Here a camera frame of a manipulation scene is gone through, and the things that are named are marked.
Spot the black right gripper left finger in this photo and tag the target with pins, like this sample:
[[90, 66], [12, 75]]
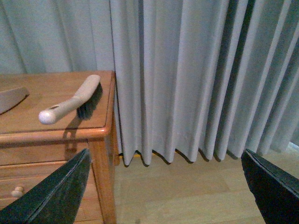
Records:
[[56, 199]]

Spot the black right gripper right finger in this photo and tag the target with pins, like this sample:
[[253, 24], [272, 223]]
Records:
[[276, 192]]

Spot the beige hand brush black bristles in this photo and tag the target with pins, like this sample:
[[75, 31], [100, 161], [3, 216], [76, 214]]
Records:
[[84, 102]]

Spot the beige plastic dustpan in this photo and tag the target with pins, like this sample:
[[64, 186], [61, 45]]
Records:
[[10, 98]]

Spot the round wooden drawer knob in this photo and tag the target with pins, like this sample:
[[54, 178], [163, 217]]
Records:
[[17, 192]]

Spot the wooden nightstand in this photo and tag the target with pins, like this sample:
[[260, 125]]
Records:
[[30, 151]]

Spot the grey pleated curtain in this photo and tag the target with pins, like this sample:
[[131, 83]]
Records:
[[216, 76]]

